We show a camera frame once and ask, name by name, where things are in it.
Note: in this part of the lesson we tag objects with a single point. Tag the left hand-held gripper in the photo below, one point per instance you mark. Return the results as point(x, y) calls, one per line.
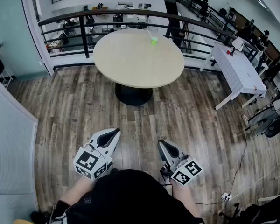
point(89, 163)

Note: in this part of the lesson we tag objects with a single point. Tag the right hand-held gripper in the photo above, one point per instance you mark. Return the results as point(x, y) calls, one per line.
point(186, 172)

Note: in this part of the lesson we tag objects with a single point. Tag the green cup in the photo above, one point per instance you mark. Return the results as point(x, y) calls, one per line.
point(154, 41)

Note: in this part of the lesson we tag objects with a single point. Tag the white striped straw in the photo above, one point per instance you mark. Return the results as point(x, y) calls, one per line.
point(150, 33)

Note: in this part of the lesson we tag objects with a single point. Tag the person's left forearm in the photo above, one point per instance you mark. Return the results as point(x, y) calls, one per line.
point(77, 190)

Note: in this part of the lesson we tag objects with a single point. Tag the person's right forearm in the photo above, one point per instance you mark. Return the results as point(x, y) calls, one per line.
point(184, 197)

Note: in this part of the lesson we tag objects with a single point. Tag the person's black shirt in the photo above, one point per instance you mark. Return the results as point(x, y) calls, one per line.
point(130, 199)

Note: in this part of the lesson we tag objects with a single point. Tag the white power strip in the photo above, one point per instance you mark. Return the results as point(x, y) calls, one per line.
point(226, 196)

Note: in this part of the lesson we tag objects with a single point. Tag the round beige table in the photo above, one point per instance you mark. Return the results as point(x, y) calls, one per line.
point(84, 36)

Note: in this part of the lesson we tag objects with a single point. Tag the white table with grid cloth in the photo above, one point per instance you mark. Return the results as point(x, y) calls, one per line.
point(238, 69)

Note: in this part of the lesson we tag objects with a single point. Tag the black office chair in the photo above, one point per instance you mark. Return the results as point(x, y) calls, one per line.
point(259, 212)

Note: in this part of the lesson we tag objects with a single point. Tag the wooden crate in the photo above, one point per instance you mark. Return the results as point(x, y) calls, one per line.
point(55, 44)

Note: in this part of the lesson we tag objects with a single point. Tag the white metal rack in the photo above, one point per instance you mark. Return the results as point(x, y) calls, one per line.
point(5, 78)

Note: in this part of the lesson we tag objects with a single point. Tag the white board sheet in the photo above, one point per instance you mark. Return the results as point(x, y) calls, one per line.
point(238, 43)

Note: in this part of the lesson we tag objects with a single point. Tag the black table pedestal base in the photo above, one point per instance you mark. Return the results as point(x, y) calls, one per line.
point(133, 94)

